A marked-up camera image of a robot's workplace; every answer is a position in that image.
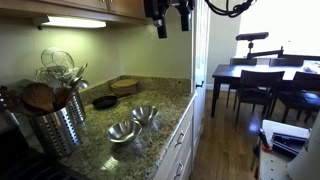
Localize metal wire whisk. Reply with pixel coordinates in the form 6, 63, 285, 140
34, 66, 63, 90

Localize small perforated steel utensil holder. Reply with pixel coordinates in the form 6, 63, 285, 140
66, 89, 87, 126

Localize black cast iron skillet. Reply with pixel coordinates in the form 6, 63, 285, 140
91, 94, 119, 111

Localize stainless gas stove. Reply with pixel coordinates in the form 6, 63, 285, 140
0, 125, 92, 180

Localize dark dining chair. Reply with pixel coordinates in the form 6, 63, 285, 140
269, 70, 320, 125
268, 57, 305, 67
234, 69, 286, 126
226, 57, 258, 111

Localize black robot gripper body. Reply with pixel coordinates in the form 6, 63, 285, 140
143, 0, 196, 22

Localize black red bar clamp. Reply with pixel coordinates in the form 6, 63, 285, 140
250, 127, 273, 180

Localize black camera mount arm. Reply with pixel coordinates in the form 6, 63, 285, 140
246, 40, 320, 62

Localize white door panel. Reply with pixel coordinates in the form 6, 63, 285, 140
190, 0, 212, 162

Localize round wooden board stack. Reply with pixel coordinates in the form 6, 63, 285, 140
110, 78, 139, 98

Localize dark wooden dining table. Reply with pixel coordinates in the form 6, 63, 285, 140
210, 60, 320, 119

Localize under-cabinet light strip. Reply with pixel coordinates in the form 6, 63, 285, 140
32, 14, 108, 31

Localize silver metal bowl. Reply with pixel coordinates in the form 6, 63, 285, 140
129, 105, 160, 126
106, 120, 143, 145

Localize wooden upper cabinets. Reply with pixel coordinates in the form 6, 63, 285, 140
0, 0, 148, 25

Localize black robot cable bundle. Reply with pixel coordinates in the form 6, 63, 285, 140
204, 0, 258, 19

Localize black stereo camera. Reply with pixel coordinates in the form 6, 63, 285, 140
235, 31, 270, 42

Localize wooden spoon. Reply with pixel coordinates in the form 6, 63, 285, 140
21, 82, 56, 115

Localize metal drawer handle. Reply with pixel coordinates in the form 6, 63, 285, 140
174, 131, 186, 148
173, 161, 185, 180

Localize large perforated steel utensil holder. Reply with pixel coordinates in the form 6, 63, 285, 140
27, 105, 83, 158

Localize white perforated work table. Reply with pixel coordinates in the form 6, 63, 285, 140
257, 119, 312, 180

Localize black tool case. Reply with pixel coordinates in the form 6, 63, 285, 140
270, 131, 310, 158

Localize lower kitchen cabinet drawers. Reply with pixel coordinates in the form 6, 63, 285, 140
152, 95, 197, 180

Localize metal ladle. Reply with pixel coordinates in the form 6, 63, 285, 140
67, 62, 90, 92

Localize brown wooden spatula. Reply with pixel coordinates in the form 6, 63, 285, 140
53, 85, 73, 112

